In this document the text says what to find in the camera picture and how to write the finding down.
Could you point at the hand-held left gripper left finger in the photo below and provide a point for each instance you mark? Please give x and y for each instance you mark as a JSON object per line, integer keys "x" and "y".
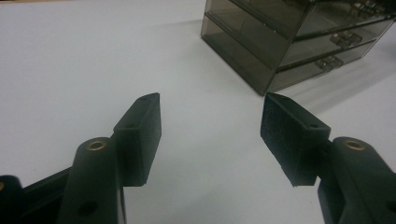
{"x": 140, "y": 140}

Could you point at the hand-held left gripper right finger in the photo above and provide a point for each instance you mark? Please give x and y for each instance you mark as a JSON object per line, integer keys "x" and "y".
{"x": 289, "y": 140}

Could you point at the smoky transparent drawer cabinet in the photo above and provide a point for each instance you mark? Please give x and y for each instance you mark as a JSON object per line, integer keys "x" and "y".
{"x": 246, "y": 40}

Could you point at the white table cover sheet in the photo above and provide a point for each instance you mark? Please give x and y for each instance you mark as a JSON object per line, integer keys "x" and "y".
{"x": 77, "y": 71}

